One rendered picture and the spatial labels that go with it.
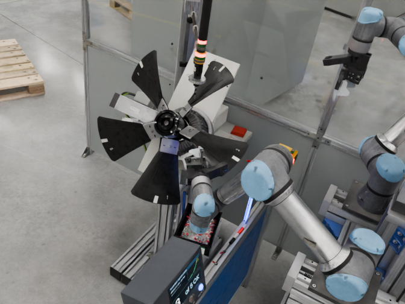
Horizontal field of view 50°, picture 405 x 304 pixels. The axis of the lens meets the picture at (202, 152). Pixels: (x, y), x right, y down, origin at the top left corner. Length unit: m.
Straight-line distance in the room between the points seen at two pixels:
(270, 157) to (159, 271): 0.48
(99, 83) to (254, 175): 2.08
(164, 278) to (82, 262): 1.67
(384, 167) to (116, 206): 1.96
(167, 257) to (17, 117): 3.03
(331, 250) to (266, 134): 1.31
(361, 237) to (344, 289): 0.20
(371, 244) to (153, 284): 0.72
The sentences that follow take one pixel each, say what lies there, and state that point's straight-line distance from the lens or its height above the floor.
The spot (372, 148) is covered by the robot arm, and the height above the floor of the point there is 1.25.
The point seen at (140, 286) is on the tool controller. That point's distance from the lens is 1.28.
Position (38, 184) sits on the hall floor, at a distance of 3.44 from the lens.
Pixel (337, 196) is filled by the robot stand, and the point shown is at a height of 0.97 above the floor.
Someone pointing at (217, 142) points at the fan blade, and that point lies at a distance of 1.89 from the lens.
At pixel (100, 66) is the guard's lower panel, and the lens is 3.16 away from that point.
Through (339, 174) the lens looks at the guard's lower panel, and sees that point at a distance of 2.57.
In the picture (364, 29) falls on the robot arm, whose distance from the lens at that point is 1.70.
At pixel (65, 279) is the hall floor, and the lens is 2.85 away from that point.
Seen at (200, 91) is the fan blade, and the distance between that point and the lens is 1.94.
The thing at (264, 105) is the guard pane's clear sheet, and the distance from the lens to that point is 2.54.
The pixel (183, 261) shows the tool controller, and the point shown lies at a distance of 1.32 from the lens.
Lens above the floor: 2.28
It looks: 37 degrees down
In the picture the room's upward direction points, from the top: 9 degrees clockwise
